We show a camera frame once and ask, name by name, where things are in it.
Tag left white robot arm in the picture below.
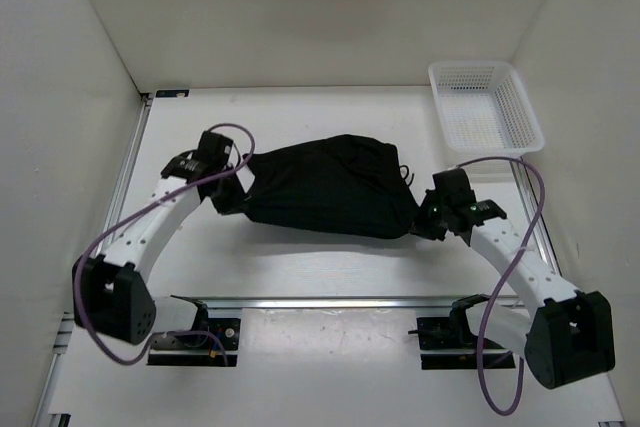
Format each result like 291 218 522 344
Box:
72 126 252 364

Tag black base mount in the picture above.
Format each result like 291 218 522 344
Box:
147 299 241 368
407 309 516 371

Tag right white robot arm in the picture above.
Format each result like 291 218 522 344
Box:
413 168 615 389

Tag black shorts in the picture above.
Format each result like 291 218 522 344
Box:
241 134 419 239

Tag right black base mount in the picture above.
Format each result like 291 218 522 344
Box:
407 309 516 371

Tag dark label sticker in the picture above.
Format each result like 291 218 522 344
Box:
155 89 190 98

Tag white plastic mesh basket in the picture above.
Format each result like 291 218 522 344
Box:
428 61 545 156

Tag aluminium front rail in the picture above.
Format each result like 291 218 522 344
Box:
149 294 501 310

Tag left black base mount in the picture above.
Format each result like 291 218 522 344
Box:
147 299 241 368

